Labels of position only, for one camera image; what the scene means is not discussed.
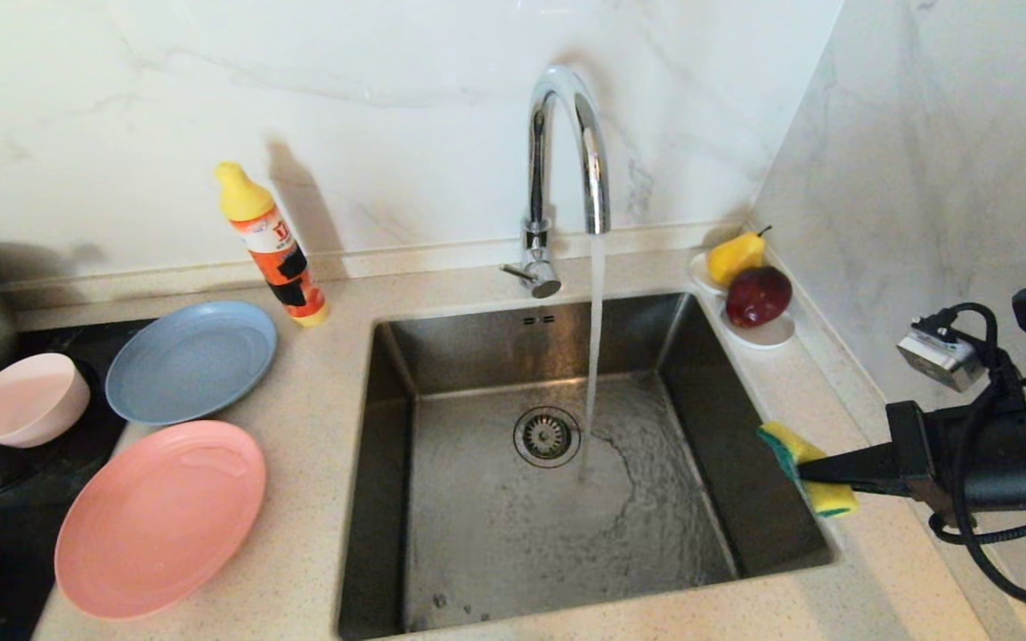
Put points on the stainless steel sink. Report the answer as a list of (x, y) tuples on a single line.
[(477, 552)]

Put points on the pink plate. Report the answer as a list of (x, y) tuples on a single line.
[(157, 525)]

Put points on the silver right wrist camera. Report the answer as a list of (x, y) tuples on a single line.
[(936, 356)]

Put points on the orange dish soap bottle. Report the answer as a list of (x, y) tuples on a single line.
[(277, 254)]

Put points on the yellow pear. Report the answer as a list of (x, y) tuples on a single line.
[(734, 258)]

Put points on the blue grey plate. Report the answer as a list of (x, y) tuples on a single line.
[(192, 361)]

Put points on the black induction cooktop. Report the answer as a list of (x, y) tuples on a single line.
[(32, 534)]

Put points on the white fruit dish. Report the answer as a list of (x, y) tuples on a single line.
[(769, 337)]

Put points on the metal sink drain strainer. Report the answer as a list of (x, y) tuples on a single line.
[(547, 437)]

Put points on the chrome gooseneck faucet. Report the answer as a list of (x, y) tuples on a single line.
[(538, 178)]

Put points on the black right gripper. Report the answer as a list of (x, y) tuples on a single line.
[(1012, 454)]

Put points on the red apple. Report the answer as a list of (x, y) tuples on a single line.
[(758, 297)]

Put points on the yellow green sponge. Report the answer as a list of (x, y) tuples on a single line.
[(834, 499)]

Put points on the pink bowl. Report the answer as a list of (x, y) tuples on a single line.
[(23, 401)]

